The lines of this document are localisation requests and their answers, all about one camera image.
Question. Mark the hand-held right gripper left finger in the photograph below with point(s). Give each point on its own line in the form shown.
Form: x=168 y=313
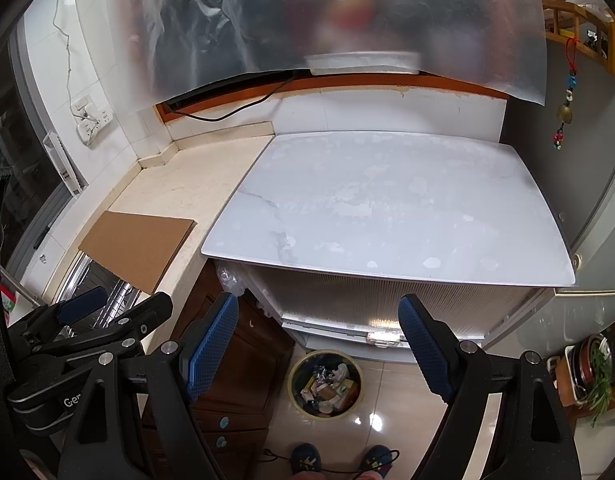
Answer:
x=212 y=347

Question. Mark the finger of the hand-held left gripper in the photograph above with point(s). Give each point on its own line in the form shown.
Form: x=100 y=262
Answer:
x=147 y=317
x=79 y=305

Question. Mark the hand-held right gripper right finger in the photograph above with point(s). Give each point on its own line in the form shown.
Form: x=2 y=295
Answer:
x=427 y=352

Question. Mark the round yellow trash bin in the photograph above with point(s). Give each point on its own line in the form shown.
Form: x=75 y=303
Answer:
x=312 y=362

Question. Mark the brown wooden cabinet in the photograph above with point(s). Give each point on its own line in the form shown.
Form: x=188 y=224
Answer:
x=247 y=375

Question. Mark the brown cardboard sheet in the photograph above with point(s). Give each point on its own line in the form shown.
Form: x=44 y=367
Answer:
x=137 y=250

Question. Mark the ribbed white panel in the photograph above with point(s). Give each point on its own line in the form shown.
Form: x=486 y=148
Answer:
x=362 y=295

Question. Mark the pile of discarded packaging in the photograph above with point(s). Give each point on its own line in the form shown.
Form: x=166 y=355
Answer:
x=332 y=390

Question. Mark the person's right shoe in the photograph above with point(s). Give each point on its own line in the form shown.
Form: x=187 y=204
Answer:
x=376 y=459

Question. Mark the person's shoe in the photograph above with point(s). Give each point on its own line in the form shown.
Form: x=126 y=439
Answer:
x=306 y=457
x=376 y=459

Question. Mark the white window latch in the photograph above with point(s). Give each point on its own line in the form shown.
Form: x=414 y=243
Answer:
x=62 y=162

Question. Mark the person's left shoe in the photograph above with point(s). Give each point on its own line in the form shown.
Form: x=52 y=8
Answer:
x=306 y=457

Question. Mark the green plant sprig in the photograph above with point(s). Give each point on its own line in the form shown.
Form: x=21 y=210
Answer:
x=600 y=375

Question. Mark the grey refrigerator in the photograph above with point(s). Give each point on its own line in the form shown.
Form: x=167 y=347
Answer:
x=587 y=210

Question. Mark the hanging bell charm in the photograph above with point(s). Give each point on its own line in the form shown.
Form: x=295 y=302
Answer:
x=565 y=112

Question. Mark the translucent plastic sheet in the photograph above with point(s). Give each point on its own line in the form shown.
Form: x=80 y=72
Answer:
x=287 y=10

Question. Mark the white wall socket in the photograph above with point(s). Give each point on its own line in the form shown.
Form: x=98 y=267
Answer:
x=94 y=122

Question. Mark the grey metal window frame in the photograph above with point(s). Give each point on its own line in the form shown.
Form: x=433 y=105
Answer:
x=34 y=125

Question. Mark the wooden wall shelf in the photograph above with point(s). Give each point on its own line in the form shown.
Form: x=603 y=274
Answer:
x=572 y=9

